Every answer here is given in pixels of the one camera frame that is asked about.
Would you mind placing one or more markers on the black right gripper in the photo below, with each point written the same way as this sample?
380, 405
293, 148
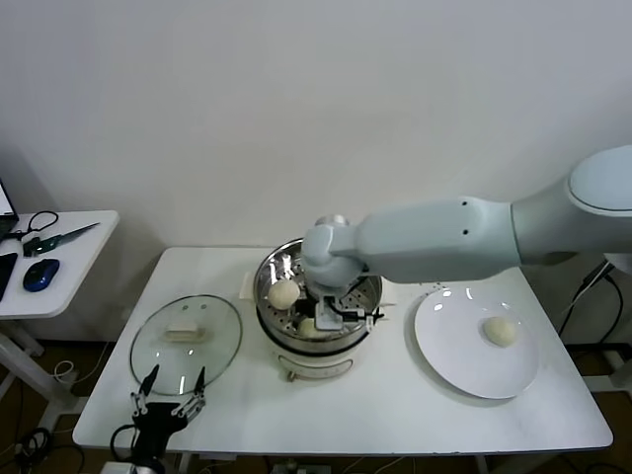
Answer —
306, 309

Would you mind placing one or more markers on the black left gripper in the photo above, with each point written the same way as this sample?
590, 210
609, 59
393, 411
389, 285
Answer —
155, 424

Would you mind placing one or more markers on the white steamed baozi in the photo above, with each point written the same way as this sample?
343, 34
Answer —
499, 332
283, 295
308, 330

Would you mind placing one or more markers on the round glass pot lid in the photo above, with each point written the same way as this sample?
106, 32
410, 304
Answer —
185, 332

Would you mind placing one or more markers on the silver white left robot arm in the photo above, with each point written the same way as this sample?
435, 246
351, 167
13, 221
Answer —
148, 469

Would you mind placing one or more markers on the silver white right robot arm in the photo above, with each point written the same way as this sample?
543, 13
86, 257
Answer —
434, 237

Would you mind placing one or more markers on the perforated steel steamer basket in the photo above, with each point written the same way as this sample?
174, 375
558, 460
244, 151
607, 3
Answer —
276, 269

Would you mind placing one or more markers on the steel steamer pot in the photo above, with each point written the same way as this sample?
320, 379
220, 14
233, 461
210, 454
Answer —
316, 364

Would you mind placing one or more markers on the white side table with legs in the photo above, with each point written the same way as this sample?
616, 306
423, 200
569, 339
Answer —
84, 266

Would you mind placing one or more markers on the blue computer mouse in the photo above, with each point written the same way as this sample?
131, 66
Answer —
41, 274

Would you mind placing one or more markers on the green pointed blade tool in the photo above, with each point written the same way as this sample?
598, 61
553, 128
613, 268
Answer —
59, 240

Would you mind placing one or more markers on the large white plate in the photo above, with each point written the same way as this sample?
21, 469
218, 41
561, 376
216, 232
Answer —
494, 370

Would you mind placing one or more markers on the black phone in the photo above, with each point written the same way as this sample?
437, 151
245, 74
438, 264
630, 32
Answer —
6, 276

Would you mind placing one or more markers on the black laptop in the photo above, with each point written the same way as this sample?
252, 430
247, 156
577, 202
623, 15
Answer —
4, 202

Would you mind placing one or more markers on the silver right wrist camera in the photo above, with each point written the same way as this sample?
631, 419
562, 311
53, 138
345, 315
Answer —
328, 316

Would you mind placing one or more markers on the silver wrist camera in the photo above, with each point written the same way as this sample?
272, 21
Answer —
117, 469
328, 316

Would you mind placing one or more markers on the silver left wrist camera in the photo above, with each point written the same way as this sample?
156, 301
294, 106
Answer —
117, 469

